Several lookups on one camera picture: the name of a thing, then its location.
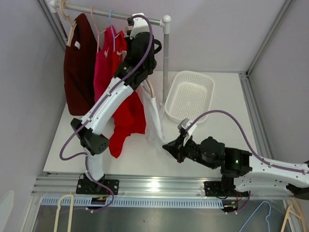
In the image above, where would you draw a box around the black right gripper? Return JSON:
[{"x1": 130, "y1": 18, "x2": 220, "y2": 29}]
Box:
[{"x1": 162, "y1": 134, "x2": 216, "y2": 170}]

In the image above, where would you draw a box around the white t shirt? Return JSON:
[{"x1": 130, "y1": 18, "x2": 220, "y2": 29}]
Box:
[{"x1": 138, "y1": 81, "x2": 165, "y2": 152}]

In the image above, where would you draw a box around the red t shirt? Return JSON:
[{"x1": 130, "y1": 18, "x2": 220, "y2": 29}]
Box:
[{"x1": 109, "y1": 31, "x2": 146, "y2": 158}]

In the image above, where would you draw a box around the beige wooden hanger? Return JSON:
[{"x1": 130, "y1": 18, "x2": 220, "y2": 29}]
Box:
[{"x1": 145, "y1": 78, "x2": 155, "y2": 98}]

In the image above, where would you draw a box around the pink t shirt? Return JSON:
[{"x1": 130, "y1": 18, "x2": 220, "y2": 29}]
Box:
[{"x1": 94, "y1": 27, "x2": 113, "y2": 102}]

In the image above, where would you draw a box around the blue wire hanger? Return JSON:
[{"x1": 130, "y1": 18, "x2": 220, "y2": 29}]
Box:
[{"x1": 109, "y1": 10, "x2": 126, "y2": 60}]

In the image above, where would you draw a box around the pink wire hanger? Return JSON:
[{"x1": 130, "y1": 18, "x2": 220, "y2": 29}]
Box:
[{"x1": 90, "y1": 6, "x2": 105, "y2": 53}]

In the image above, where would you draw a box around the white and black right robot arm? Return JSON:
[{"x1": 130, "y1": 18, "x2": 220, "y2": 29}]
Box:
[{"x1": 162, "y1": 136, "x2": 309, "y2": 200}]

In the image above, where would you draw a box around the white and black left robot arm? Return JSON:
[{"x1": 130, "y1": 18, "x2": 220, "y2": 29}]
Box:
[{"x1": 70, "y1": 31, "x2": 162, "y2": 194}]

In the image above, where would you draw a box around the blue hanger on floor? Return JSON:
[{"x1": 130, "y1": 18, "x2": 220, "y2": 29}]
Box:
[{"x1": 239, "y1": 201, "x2": 272, "y2": 232}]

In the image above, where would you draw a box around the beige hanger on floor left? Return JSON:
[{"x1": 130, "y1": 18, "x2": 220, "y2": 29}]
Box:
[{"x1": 53, "y1": 194, "x2": 75, "y2": 232}]

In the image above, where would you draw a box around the beige hanger on floor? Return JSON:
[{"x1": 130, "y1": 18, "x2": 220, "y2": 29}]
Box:
[
  {"x1": 53, "y1": 194, "x2": 75, "y2": 232},
  {"x1": 281, "y1": 197, "x2": 307, "y2": 232}
]

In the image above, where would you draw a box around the beige hanger on floor right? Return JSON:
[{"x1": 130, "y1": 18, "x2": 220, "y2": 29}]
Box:
[{"x1": 281, "y1": 197, "x2": 307, "y2": 232}]

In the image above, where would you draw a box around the dark maroon t shirt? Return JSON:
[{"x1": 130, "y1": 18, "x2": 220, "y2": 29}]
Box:
[{"x1": 63, "y1": 14, "x2": 97, "y2": 116}]

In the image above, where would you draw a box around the beige hanger under maroon shirt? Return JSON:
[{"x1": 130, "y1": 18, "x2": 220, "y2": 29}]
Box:
[{"x1": 59, "y1": 0, "x2": 79, "y2": 47}]

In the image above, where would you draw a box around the white perforated plastic basket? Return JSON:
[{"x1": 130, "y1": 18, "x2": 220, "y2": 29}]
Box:
[{"x1": 165, "y1": 71, "x2": 215, "y2": 122}]

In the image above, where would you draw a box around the metal clothes rack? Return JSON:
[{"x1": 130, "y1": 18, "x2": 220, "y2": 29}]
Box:
[{"x1": 46, "y1": 0, "x2": 171, "y2": 103}]

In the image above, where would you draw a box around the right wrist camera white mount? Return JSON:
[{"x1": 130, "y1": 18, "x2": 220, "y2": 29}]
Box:
[{"x1": 177, "y1": 118, "x2": 197, "y2": 140}]

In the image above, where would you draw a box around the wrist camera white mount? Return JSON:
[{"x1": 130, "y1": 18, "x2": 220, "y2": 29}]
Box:
[
  {"x1": 177, "y1": 118, "x2": 197, "y2": 140},
  {"x1": 127, "y1": 13, "x2": 150, "y2": 40}
]

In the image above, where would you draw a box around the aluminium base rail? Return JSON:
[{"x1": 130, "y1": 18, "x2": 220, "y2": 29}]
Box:
[{"x1": 31, "y1": 173, "x2": 292, "y2": 200}]

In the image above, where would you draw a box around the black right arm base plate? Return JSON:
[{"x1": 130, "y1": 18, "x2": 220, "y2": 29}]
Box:
[{"x1": 204, "y1": 181, "x2": 249, "y2": 200}]

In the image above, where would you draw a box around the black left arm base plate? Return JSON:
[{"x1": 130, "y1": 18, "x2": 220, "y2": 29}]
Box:
[{"x1": 76, "y1": 179, "x2": 120, "y2": 195}]

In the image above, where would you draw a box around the white slotted cable duct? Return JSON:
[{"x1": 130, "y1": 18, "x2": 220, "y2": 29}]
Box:
[{"x1": 41, "y1": 197, "x2": 239, "y2": 209}]

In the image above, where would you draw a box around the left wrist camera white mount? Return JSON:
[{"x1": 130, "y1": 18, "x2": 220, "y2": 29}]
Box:
[{"x1": 127, "y1": 13, "x2": 150, "y2": 40}]

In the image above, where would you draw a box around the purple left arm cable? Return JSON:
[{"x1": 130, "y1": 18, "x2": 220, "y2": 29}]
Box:
[{"x1": 59, "y1": 14, "x2": 154, "y2": 161}]

